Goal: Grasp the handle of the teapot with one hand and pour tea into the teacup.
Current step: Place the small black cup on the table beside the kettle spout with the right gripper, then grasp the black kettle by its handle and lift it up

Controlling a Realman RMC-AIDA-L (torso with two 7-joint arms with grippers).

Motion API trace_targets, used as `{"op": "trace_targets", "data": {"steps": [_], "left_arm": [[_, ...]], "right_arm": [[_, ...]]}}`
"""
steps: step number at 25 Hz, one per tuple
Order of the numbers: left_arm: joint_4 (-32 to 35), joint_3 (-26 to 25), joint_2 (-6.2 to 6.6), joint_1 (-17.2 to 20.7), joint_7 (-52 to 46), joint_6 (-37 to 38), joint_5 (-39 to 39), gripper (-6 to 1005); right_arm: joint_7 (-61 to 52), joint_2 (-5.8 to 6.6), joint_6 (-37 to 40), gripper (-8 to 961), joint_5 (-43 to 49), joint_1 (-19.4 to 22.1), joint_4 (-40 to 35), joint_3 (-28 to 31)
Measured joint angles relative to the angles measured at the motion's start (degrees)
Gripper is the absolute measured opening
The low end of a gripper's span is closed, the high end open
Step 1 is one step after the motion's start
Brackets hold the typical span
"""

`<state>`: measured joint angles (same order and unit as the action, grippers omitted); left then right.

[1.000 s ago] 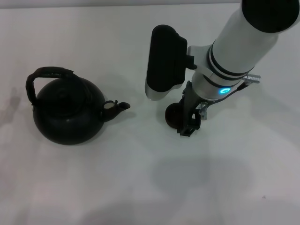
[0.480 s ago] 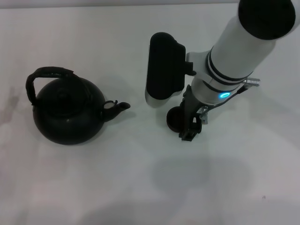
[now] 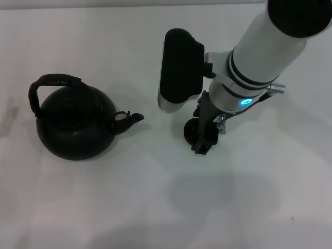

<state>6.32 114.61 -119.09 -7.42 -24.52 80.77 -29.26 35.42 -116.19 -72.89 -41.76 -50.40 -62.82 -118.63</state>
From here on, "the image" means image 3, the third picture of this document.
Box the black round teapot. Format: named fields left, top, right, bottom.
left=27, top=73, right=145, bottom=161

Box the small black teacup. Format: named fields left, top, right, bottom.
left=183, top=119, right=208, bottom=146

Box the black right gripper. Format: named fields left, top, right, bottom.
left=191, top=90, right=221, bottom=156

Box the right arm cable with plug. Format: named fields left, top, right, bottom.
left=215, top=82, right=286, bottom=134

